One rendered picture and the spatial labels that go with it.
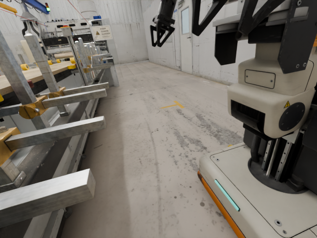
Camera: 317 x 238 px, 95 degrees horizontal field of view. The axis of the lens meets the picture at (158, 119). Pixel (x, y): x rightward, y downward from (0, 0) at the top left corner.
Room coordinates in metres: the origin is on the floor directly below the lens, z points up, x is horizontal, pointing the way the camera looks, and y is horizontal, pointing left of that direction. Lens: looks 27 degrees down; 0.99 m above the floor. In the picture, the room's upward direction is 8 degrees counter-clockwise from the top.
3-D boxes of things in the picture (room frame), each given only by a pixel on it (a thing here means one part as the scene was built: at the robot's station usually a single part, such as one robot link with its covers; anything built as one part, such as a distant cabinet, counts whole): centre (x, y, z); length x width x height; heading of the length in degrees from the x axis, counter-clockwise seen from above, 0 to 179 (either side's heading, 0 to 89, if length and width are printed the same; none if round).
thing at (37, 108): (0.57, 0.48, 0.83); 0.14 x 0.06 x 0.05; 12
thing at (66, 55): (4.44, 1.88, 1.05); 1.43 x 0.12 x 0.12; 102
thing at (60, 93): (0.81, 0.53, 0.81); 0.14 x 0.06 x 0.05; 12
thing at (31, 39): (0.79, 0.52, 0.87); 0.04 x 0.04 x 0.48; 12
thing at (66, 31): (1.51, 0.68, 1.18); 0.07 x 0.07 x 0.08; 12
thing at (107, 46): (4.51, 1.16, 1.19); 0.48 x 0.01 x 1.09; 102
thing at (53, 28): (4.72, 1.94, 0.95); 1.65 x 0.70 x 1.90; 102
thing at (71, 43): (1.51, 0.68, 0.93); 0.05 x 0.05 x 0.45; 12
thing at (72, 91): (0.84, 0.48, 0.81); 0.43 x 0.03 x 0.04; 102
